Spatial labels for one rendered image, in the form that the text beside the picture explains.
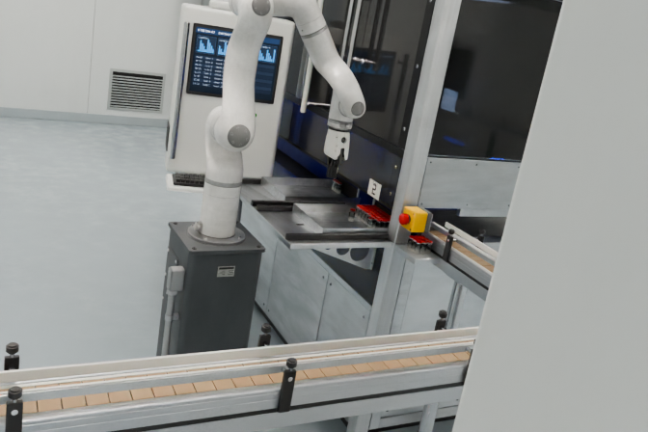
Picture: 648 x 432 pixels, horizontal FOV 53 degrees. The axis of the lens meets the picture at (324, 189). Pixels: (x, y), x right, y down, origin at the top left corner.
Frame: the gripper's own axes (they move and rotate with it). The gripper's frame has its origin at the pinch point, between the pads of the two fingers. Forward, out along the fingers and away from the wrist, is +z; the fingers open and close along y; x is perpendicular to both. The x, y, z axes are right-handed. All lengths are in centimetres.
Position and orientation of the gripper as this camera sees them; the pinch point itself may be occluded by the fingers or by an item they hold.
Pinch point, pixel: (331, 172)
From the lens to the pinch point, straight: 227.2
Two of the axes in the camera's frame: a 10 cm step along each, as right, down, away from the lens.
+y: -4.3, -3.1, 8.5
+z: -1.6, 9.5, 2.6
